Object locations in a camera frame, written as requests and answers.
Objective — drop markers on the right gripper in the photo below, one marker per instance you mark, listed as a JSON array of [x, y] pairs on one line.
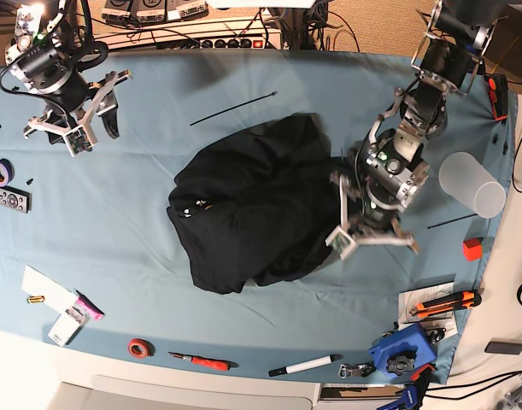
[[68, 114]]

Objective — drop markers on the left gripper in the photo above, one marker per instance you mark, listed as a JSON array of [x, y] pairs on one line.
[[373, 193]]

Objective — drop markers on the black t-shirt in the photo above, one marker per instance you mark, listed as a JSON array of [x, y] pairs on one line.
[[258, 205]]

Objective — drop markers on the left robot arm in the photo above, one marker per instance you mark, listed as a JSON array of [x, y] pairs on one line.
[[457, 35]]

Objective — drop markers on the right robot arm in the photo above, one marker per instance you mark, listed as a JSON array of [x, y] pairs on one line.
[[46, 60]]

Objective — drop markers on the purple tape roll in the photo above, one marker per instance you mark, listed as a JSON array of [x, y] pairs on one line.
[[6, 172]]

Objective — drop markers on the frosted plastic cup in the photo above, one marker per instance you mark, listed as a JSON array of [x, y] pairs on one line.
[[468, 182]]

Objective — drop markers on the black remote control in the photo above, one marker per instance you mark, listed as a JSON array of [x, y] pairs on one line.
[[15, 199]]

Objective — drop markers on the red cube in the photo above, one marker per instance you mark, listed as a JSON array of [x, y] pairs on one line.
[[472, 249]]

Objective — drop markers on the light blue table cloth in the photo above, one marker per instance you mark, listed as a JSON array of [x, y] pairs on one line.
[[99, 224]]

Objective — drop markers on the orange black utility knife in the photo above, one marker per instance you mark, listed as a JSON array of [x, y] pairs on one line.
[[457, 301]]

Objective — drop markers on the paper sheet under knife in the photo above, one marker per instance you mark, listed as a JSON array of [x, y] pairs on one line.
[[408, 299]]

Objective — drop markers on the blue plastic box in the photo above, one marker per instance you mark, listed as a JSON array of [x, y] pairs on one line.
[[403, 352]]

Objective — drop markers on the black white marker pen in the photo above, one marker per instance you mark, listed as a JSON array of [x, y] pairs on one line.
[[304, 366]]

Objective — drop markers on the metal carabiner clip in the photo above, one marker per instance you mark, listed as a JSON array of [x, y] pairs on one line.
[[356, 371]]

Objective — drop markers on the orange black tool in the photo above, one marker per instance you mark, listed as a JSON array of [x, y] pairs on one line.
[[498, 94]]

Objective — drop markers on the white paper card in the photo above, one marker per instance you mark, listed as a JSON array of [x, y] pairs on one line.
[[34, 283]]

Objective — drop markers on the pink package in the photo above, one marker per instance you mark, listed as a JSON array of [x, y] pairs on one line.
[[86, 307]]

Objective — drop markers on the gold battery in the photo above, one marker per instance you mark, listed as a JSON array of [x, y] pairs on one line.
[[35, 299]]

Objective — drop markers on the black power strip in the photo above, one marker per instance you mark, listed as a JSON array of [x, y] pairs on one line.
[[255, 42]]

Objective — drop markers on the black power adapter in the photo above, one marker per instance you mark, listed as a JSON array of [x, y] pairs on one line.
[[503, 347]]

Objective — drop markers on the white small box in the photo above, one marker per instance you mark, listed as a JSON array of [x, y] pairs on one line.
[[65, 327]]

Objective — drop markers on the blue black clamp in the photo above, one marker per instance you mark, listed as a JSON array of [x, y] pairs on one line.
[[412, 396]]

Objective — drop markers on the red screwdriver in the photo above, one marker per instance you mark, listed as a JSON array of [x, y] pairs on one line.
[[214, 364]]

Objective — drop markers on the red tape roll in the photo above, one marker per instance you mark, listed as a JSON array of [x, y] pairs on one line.
[[140, 349]]

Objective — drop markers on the short black cable tie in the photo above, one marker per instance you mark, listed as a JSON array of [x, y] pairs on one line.
[[451, 221]]

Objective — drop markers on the long black cable tie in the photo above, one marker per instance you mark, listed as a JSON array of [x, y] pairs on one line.
[[240, 105]]

